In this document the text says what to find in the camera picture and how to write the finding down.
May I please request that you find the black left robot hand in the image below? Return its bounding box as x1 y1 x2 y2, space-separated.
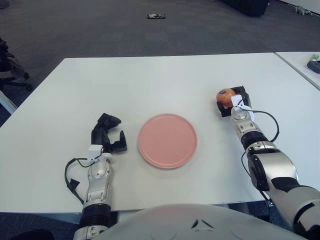
90 112 129 155

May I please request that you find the small black floor object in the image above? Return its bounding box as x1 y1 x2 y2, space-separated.
146 12 167 20

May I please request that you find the large black box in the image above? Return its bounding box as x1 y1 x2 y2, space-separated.
219 0 271 18

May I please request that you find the white furniture leg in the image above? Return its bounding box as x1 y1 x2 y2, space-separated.
0 89 18 116

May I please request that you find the red yellow apple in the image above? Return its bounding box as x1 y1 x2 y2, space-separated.
216 88 237 108

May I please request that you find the grey robot torso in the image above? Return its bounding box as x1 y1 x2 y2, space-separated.
96 203 301 240

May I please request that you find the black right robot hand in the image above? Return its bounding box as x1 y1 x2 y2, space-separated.
216 85 252 118

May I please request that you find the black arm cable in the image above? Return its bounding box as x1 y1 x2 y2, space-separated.
64 157 92 206
237 99 280 203

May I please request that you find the black handheld device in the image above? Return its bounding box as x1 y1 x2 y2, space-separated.
306 59 320 75

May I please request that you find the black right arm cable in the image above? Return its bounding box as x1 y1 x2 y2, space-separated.
237 99 280 203

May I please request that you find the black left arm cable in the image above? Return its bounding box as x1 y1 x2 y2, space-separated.
64 157 92 206

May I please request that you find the small grey floor toy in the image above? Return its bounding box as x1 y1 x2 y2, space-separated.
292 5 313 16

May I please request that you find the pink round plate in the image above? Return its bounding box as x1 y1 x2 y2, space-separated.
137 113 198 170

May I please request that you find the black office chair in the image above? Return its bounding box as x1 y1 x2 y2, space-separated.
0 37 33 91

